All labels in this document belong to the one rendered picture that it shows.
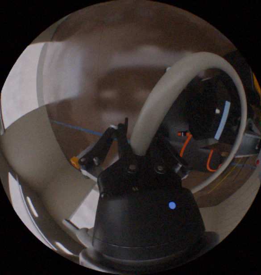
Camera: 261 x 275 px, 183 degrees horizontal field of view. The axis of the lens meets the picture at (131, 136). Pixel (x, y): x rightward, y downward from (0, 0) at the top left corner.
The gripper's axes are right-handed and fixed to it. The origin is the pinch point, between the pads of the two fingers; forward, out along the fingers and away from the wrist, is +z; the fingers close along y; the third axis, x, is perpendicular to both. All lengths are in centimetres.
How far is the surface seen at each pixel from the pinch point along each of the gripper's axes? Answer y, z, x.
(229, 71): 16.5, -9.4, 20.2
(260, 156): 75, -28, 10
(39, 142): -509, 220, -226
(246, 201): 569, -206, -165
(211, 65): 8.5, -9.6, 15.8
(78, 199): -230, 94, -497
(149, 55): 18, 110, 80
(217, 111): 62, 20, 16
